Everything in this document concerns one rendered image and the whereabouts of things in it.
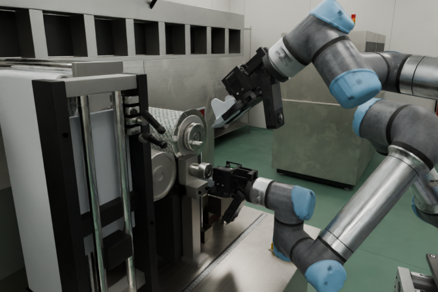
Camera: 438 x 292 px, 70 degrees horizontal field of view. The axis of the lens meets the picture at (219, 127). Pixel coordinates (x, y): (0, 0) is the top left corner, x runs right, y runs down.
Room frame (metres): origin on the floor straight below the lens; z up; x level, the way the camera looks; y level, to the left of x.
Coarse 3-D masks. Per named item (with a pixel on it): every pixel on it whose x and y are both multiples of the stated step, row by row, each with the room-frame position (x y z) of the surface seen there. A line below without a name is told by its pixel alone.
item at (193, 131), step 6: (186, 126) 0.80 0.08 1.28; (192, 126) 0.79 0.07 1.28; (198, 126) 0.81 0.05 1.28; (186, 132) 0.79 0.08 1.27; (192, 132) 0.79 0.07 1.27; (198, 132) 0.82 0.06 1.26; (204, 132) 0.83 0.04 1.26; (186, 138) 0.78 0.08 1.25; (192, 138) 0.79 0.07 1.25; (198, 138) 0.81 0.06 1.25; (204, 138) 0.83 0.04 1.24; (186, 144) 0.78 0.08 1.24; (192, 150) 0.79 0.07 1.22
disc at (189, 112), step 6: (186, 114) 0.80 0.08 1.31; (192, 114) 0.82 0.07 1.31; (198, 114) 0.85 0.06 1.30; (180, 120) 0.78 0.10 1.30; (204, 120) 0.87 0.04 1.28; (174, 126) 0.77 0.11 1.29; (204, 126) 0.87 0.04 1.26; (174, 132) 0.76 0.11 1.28; (174, 138) 0.76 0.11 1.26; (174, 144) 0.76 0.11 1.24; (204, 144) 0.87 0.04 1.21; (174, 150) 0.76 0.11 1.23; (180, 156) 0.78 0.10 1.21
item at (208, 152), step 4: (208, 124) 1.73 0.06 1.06; (208, 128) 1.73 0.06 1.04; (212, 128) 1.77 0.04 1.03; (208, 132) 1.73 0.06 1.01; (212, 132) 1.77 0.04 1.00; (208, 136) 1.73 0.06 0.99; (212, 136) 1.77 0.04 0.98; (208, 140) 1.73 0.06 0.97; (212, 140) 1.77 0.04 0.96; (208, 144) 1.73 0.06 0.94; (212, 144) 1.77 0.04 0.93; (204, 148) 1.75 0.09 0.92; (208, 148) 1.73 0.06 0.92; (212, 148) 1.77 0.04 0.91; (204, 152) 1.75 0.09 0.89; (208, 152) 1.73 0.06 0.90; (212, 152) 1.77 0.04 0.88; (204, 156) 1.75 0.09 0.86; (208, 156) 1.73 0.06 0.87; (212, 156) 1.77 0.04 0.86; (204, 160) 1.75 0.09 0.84; (208, 160) 1.73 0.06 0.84; (212, 160) 1.77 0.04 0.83; (212, 164) 1.77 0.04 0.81
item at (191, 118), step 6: (186, 120) 0.80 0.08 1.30; (192, 120) 0.82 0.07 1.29; (198, 120) 0.84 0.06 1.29; (180, 126) 0.78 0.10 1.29; (180, 132) 0.78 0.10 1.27; (180, 138) 0.78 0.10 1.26; (180, 144) 0.78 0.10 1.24; (180, 150) 0.77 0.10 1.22; (186, 150) 0.80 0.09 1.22; (198, 150) 0.84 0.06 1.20
